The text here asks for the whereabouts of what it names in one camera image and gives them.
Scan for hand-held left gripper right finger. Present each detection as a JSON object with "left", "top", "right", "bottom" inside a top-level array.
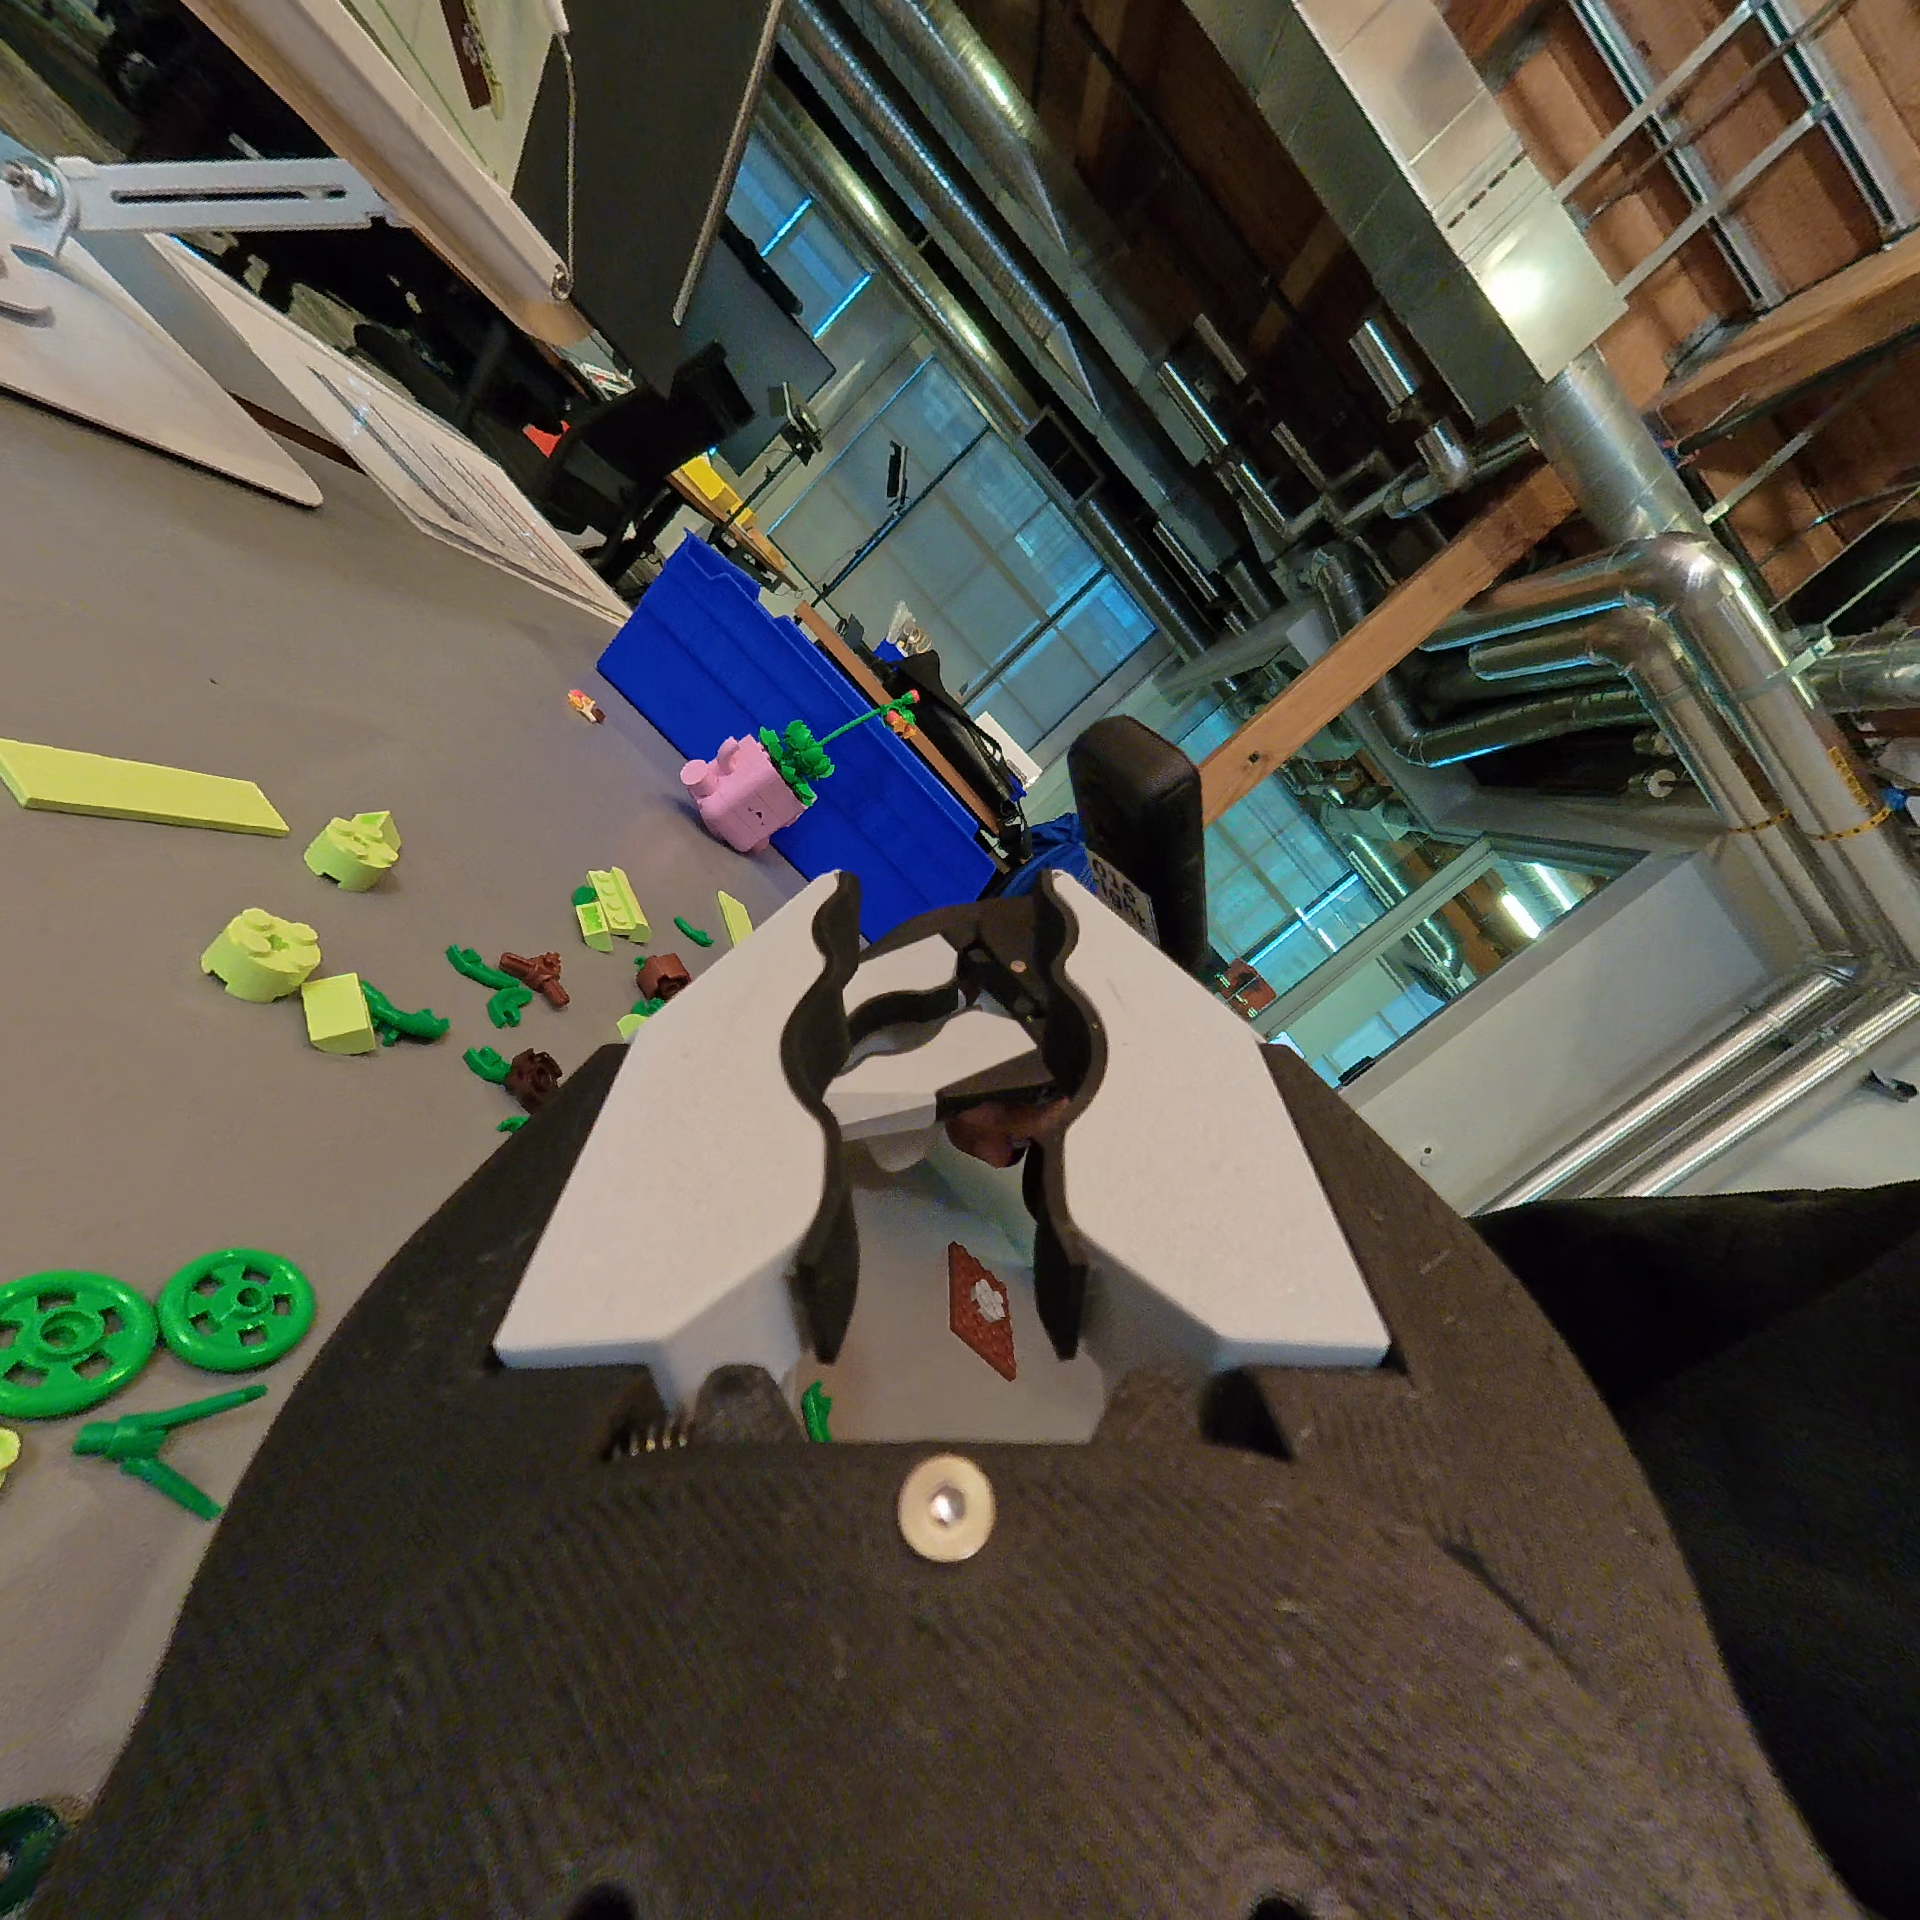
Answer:
[{"left": 1031, "top": 871, "right": 1393, "bottom": 1445}]

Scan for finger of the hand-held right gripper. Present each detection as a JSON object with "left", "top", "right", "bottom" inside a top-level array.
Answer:
[
  {"left": 824, "top": 914, "right": 1086, "bottom": 1175},
  {"left": 833, "top": 908, "right": 996, "bottom": 1081}
]

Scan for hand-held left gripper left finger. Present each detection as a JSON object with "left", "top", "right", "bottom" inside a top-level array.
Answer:
[{"left": 497, "top": 871, "right": 865, "bottom": 1392}]

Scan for brown tile with flower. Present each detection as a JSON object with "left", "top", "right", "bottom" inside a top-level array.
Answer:
[{"left": 944, "top": 1239, "right": 1019, "bottom": 1383}]

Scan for pink toy pot with plant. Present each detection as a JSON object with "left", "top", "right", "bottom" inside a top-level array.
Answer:
[{"left": 679, "top": 692, "right": 921, "bottom": 857}]

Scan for scattered green leaf pieces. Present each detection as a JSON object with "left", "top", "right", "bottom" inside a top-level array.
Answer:
[{"left": 359, "top": 908, "right": 835, "bottom": 1445}]

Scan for blue storage bin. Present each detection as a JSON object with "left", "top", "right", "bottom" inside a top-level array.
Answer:
[{"left": 594, "top": 532, "right": 1030, "bottom": 903}]

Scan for green toy wheel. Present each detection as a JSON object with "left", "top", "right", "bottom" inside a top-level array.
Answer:
[
  {"left": 159, "top": 1247, "right": 318, "bottom": 1374},
  {"left": 0, "top": 1270, "right": 161, "bottom": 1421}
]

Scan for lime round toy brick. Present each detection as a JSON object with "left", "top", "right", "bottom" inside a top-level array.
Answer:
[
  {"left": 304, "top": 809, "right": 406, "bottom": 893},
  {"left": 200, "top": 908, "right": 324, "bottom": 1004}
]

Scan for cluster of silver ducts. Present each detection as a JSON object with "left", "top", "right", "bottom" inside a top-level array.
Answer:
[{"left": 780, "top": 0, "right": 1920, "bottom": 1201}]

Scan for laminated paper sheet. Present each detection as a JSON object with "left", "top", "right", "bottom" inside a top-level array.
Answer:
[{"left": 307, "top": 352, "right": 634, "bottom": 623}]

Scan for large lime toy tile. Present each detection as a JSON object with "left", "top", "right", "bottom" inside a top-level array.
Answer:
[{"left": 0, "top": 737, "right": 291, "bottom": 839}]

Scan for white book stand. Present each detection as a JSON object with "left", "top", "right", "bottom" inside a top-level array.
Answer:
[{"left": 0, "top": 0, "right": 579, "bottom": 510}]

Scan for toy instruction booklet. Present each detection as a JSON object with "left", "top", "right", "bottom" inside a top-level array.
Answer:
[{"left": 337, "top": 0, "right": 566, "bottom": 166}]

